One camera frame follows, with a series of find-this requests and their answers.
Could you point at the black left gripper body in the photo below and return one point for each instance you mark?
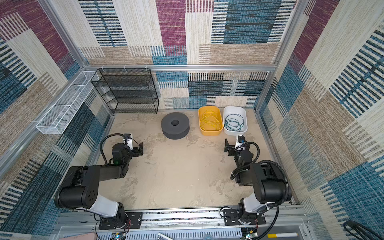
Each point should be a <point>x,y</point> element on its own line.
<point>136,150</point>

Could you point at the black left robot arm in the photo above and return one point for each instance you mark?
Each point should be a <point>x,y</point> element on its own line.
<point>80,188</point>

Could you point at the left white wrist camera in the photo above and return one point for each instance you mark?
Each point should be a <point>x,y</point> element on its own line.
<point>129,141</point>

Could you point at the white plastic bin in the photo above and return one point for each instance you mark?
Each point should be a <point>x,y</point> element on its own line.
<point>235,121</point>

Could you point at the aluminium mounting rail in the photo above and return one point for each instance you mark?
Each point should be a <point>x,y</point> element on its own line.
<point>212,223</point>

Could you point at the black mesh shelf rack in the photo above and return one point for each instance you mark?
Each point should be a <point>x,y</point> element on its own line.
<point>126,91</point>

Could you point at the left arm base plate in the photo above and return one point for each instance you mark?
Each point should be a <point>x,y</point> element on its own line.
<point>130,220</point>

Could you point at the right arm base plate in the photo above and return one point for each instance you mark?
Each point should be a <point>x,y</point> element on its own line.
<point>234,217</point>

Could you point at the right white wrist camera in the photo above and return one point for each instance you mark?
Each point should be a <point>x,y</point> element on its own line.
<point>240,143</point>

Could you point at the white wire mesh tray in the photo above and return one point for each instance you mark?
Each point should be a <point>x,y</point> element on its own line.
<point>62,112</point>

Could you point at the yellow plastic bin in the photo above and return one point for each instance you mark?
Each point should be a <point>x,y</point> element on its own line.
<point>210,121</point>

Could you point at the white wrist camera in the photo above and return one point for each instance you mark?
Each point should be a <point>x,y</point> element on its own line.
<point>240,143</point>
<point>129,141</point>

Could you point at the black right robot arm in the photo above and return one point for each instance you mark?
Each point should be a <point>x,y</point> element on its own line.
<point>269,181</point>

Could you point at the dark grey cable spool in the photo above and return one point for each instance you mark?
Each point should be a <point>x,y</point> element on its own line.
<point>175,125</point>

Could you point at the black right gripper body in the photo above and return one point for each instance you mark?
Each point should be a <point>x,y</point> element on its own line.
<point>231,147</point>

